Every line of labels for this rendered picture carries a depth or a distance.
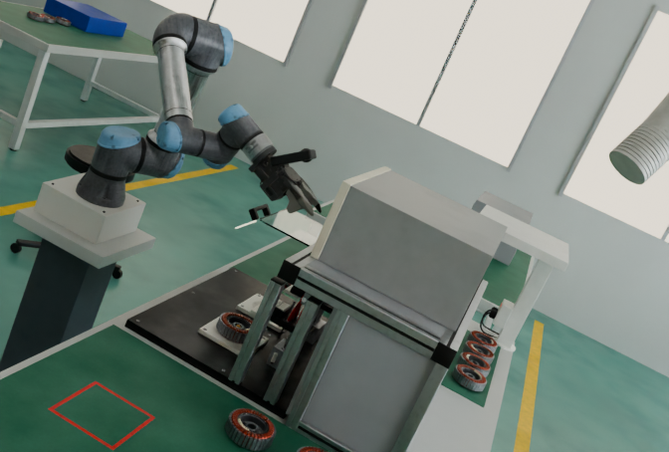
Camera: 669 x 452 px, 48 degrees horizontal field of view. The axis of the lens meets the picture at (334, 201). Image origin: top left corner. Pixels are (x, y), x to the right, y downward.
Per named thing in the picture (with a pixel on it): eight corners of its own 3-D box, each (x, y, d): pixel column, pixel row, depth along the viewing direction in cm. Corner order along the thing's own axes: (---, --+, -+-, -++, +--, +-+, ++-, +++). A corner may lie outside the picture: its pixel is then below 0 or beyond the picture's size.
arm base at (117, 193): (65, 188, 235) (75, 159, 232) (98, 182, 249) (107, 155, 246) (102, 210, 231) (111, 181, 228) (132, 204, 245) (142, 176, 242)
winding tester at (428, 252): (310, 256, 185) (342, 180, 180) (356, 227, 226) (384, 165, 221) (454, 333, 176) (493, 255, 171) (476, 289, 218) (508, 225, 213)
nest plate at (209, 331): (197, 332, 200) (199, 328, 200) (222, 317, 215) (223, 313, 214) (245, 359, 197) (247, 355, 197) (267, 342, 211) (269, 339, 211)
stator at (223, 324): (208, 330, 201) (213, 318, 201) (226, 318, 212) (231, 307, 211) (244, 349, 199) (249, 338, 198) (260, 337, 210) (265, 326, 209)
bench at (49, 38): (-92, 97, 506) (-62, -11, 488) (82, 98, 686) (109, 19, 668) (13, 154, 487) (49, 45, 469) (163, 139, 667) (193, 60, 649)
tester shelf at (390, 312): (276, 276, 176) (284, 259, 175) (354, 229, 240) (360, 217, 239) (448, 369, 167) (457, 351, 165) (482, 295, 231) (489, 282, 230)
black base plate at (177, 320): (123, 326, 192) (126, 319, 192) (231, 272, 253) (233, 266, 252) (283, 419, 182) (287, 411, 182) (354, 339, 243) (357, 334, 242)
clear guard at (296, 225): (234, 228, 215) (242, 209, 213) (266, 216, 238) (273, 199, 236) (334, 282, 208) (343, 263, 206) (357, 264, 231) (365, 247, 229)
